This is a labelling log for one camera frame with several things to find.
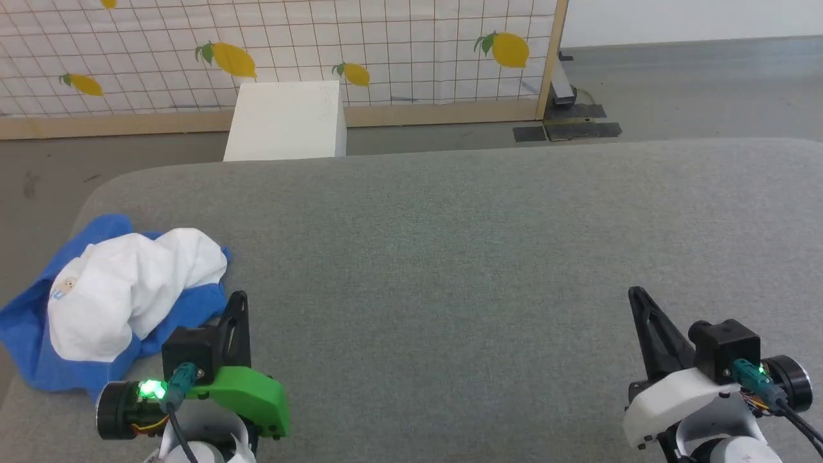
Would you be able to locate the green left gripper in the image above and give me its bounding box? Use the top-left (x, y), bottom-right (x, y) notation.
top-left (96, 291), bottom-right (291, 444)

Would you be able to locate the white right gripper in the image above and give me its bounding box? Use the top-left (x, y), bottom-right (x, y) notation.
top-left (622, 287), bottom-right (813, 449)

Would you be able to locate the blue and white garment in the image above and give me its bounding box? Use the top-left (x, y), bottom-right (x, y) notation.
top-left (0, 214), bottom-right (231, 394)

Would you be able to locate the white box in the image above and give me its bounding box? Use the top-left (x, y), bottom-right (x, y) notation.
top-left (223, 80), bottom-right (348, 161)

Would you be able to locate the grey metal partition support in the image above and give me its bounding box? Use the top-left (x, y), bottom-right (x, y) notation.
top-left (550, 50), bottom-right (577, 107)

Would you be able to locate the lemon print grid partition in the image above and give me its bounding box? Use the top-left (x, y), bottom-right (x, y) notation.
top-left (0, 0), bottom-right (570, 141)

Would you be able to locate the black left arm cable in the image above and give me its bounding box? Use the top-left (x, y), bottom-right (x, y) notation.
top-left (164, 362), bottom-right (200, 463)

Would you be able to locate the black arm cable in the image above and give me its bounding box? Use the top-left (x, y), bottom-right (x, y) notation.
top-left (164, 362), bottom-right (200, 463)
top-left (733, 359), bottom-right (823, 457)

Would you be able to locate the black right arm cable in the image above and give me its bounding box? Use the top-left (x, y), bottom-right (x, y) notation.
top-left (733, 359), bottom-right (823, 457)

